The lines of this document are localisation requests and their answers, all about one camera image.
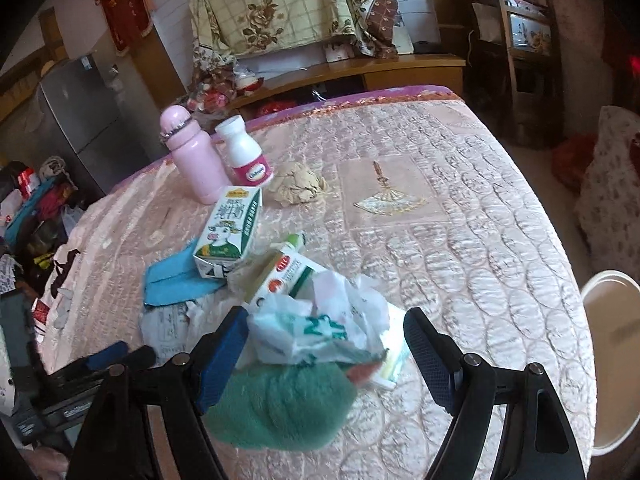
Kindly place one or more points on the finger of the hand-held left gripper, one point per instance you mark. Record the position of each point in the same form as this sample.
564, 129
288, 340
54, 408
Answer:
107, 353
141, 357

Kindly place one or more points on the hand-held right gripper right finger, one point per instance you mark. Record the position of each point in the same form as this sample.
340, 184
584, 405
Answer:
430, 360

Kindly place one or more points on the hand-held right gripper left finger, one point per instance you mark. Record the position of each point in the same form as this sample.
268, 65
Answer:
220, 365

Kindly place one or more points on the green towel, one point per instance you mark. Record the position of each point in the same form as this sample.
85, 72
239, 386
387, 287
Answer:
285, 405

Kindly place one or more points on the white plastic bag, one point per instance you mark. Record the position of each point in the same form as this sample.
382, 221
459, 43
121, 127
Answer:
300, 330

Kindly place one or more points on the white bucket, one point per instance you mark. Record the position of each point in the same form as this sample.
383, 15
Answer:
615, 360

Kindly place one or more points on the white yellow flat packet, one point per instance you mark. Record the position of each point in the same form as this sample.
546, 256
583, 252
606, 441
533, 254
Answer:
392, 360

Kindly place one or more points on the crumpled printed paper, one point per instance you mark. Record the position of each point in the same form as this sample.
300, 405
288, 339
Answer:
170, 325

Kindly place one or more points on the blue cloth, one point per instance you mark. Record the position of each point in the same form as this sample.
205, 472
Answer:
170, 280

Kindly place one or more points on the white black printed cloth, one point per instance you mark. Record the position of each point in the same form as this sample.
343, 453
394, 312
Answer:
62, 275

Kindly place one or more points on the pink bed quilt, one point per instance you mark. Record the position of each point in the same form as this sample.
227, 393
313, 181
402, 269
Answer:
450, 260

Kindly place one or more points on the green white milk carton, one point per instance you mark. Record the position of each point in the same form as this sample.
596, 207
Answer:
230, 230

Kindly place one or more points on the pile of bags and clothes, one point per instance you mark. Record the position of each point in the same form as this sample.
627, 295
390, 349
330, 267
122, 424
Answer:
40, 210

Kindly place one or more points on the crumpled beige paper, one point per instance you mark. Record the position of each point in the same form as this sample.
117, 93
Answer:
297, 185

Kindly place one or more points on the white bottle pink label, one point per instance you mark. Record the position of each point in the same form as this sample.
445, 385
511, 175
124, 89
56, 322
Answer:
240, 147

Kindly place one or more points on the grey refrigerator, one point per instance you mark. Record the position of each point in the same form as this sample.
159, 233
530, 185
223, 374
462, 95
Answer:
85, 120

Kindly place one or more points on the red bag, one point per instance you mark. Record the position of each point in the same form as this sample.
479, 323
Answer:
572, 160

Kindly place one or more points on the white floral quilt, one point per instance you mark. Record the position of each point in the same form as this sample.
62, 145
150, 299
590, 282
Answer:
610, 190

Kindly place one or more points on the wooden chair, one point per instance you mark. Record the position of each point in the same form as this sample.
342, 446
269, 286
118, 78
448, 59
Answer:
505, 60

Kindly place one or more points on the floral printed box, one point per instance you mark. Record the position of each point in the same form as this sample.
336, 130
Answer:
530, 35

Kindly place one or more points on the shiny red cloth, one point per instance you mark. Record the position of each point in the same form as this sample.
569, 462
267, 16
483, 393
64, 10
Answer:
633, 66

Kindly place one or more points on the floral checked cloth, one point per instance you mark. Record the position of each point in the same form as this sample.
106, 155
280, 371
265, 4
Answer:
280, 5

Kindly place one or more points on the red wall hanging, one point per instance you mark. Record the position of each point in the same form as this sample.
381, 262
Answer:
122, 5

